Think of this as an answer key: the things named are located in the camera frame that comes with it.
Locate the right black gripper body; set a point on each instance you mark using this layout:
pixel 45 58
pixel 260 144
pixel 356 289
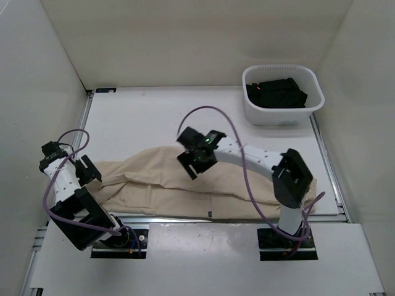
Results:
pixel 192 155

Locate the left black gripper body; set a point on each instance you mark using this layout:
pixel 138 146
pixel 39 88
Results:
pixel 81 171

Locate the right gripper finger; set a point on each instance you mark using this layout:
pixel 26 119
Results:
pixel 189 163
pixel 204 163

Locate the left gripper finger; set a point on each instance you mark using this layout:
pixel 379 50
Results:
pixel 97 175
pixel 84 180

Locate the beige trousers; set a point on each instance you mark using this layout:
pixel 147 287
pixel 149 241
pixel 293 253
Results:
pixel 153 182

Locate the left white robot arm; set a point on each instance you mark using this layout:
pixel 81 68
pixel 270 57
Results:
pixel 77 213

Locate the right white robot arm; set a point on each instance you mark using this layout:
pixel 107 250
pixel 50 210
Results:
pixel 287 171

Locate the black folded trousers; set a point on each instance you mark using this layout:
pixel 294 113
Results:
pixel 277 94

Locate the blue corner label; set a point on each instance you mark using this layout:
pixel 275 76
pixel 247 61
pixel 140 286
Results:
pixel 105 90

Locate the white plastic basket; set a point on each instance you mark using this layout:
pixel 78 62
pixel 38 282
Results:
pixel 304 77

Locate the front aluminium frame rail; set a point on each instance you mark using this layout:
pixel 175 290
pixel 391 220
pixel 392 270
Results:
pixel 155 219

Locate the aluminium frame rail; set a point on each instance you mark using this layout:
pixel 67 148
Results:
pixel 155 219
pixel 330 171
pixel 41 231

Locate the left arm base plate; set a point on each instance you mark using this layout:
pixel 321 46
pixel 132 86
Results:
pixel 132 245

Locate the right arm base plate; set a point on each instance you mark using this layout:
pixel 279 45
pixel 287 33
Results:
pixel 274 247

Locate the left aluminium frame rail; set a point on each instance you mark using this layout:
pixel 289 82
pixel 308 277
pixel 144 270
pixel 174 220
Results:
pixel 41 231

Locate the right aluminium frame rail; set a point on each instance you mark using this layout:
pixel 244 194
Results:
pixel 330 171

